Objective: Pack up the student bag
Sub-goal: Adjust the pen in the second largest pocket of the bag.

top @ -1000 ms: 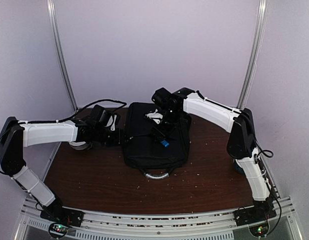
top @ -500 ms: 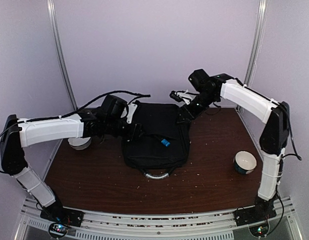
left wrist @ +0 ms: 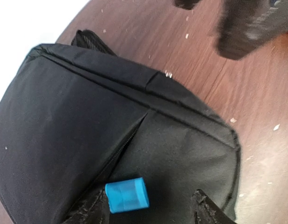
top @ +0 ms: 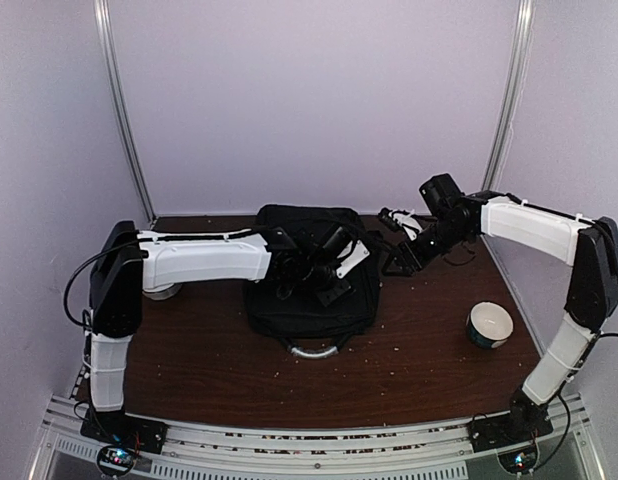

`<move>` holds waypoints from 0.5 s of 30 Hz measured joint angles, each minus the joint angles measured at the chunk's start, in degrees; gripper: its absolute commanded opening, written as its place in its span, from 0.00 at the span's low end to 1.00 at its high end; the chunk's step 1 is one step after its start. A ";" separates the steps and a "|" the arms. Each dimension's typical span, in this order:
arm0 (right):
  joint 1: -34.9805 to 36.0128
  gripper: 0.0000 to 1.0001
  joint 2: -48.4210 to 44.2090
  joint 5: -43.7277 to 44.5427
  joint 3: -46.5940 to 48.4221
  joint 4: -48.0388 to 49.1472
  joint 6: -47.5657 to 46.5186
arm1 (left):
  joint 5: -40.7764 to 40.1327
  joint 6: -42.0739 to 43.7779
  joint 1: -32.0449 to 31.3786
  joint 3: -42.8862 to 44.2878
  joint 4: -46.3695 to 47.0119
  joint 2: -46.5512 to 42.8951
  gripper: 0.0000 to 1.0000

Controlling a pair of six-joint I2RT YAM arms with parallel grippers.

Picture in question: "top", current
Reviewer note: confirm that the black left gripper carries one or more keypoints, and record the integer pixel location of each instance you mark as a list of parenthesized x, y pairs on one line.
[(327, 297)]

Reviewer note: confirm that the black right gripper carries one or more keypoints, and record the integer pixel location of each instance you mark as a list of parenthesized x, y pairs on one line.
[(403, 258)]

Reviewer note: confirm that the black student backpack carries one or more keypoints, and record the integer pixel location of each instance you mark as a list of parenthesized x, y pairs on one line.
[(301, 323)]

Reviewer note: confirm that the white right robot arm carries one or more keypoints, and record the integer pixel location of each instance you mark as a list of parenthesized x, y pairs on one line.
[(561, 268)]

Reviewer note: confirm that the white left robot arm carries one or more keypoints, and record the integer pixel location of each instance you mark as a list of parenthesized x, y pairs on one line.
[(136, 264)]

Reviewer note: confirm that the blue white ceramic bowl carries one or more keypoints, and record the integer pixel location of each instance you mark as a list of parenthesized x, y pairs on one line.
[(488, 325)]

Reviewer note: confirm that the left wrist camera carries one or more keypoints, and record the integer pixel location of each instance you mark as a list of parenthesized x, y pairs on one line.
[(337, 243)]

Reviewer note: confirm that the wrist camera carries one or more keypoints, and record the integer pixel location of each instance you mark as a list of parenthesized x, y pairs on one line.
[(337, 243), (440, 193)]

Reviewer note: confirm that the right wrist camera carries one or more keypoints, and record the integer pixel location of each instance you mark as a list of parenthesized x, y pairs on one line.
[(440, 193)]

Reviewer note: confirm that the right aluminium corner post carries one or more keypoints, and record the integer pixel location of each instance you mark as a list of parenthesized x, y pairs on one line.
[(518, 64)]

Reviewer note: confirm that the aluminium corner post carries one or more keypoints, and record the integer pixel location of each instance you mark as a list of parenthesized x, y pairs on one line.
[(107, 41), (518, 64)]

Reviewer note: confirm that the left aluminium corner post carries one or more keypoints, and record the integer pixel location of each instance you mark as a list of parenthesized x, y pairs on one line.
[(107, 41)]

